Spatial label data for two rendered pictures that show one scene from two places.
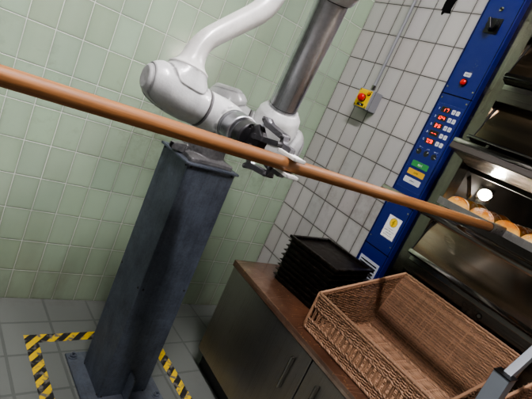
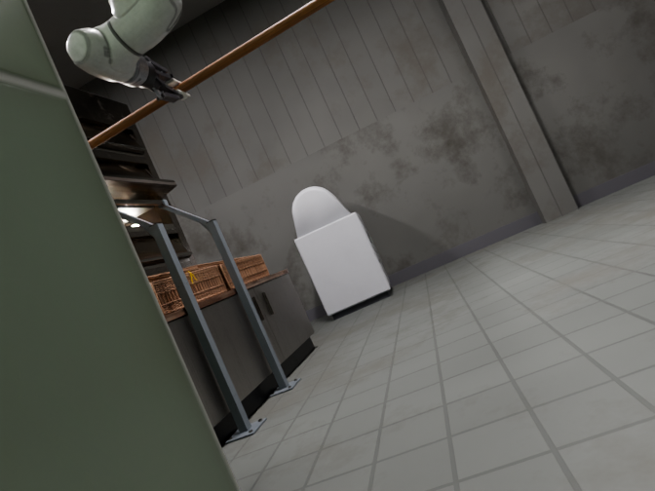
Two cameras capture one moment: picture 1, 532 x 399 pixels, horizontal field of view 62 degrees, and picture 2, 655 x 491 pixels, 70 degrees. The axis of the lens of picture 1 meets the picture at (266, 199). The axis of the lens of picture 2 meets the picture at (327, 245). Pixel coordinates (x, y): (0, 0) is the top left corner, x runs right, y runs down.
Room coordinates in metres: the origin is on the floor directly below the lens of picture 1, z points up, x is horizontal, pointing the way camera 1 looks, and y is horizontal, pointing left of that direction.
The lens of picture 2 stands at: (1.58, 1.30, 0.51)
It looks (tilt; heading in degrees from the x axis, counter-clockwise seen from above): 2 degrees up; 235
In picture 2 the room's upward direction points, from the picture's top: 24 degrees counter-clockwise
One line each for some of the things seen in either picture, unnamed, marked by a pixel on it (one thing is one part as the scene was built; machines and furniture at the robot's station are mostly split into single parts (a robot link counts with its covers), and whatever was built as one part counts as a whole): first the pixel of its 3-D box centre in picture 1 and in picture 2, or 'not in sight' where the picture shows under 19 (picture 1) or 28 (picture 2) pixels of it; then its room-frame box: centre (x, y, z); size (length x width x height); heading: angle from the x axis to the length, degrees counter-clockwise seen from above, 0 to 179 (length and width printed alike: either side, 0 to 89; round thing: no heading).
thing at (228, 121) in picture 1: (238, 131); (130, 68); (1.10, 0.13, 1.20); 0.09 x 0.06 x 0.09; 129
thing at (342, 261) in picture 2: not in sight; (337, 245); (-1.05, -2.24, 0.60); 0.67 x 0.55 x 1.20; 133
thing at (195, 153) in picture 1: (199, 149); not in sight; (1.54, 0.29, 1.03); 0.22 x 0.18 x 0.06; 133
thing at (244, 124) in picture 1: (252, 139); (146, 75); (1.05, 0.09, 1.20); 0.09 x 0.07 x 0.08; 39
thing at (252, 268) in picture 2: not in sight; (211, 276); (0.52, -1.44, 0.72); 0.56 x 0.49 x 0.28; 38
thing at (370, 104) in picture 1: (367, 100); not in sight; (2.30, -0.26, 1.46); 0.10 x 0.07 x 0.10; 39
